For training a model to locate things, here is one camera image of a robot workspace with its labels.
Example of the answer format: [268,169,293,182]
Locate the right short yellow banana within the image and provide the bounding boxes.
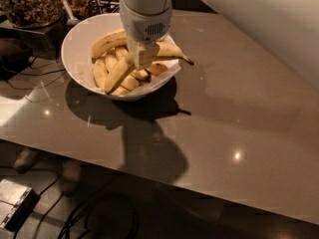
[147,63,167,76]

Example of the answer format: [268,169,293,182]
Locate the glass jar of nuts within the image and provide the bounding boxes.
[0,0,62,29]

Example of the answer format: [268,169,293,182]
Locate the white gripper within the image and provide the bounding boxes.
[120,0,172,70]

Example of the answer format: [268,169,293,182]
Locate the middle yellow banana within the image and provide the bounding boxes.
[105,46,149,91]

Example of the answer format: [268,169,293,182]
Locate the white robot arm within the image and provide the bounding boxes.
[120,0,319,88]

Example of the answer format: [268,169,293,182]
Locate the metal scoop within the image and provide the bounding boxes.
[61,0,80,27]

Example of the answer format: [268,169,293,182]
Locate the left lower yellow banana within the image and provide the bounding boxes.
[93,58,108,91]

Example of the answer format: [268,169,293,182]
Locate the top back yellow banana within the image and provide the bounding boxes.
[91,29,127,59]

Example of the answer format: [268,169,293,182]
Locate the white ceramic bowl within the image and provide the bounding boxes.
[60,12,182,103]

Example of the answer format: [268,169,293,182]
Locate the silver metal box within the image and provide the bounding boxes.
[0,179,32,231]

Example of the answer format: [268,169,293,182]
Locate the black floor cables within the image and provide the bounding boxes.
[13,174,141,239]

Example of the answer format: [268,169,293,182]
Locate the white paper bowl liner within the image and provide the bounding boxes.
[131,34,183,100]

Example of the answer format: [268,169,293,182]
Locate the long front yellow banana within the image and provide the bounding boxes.
[105,52,194,95]

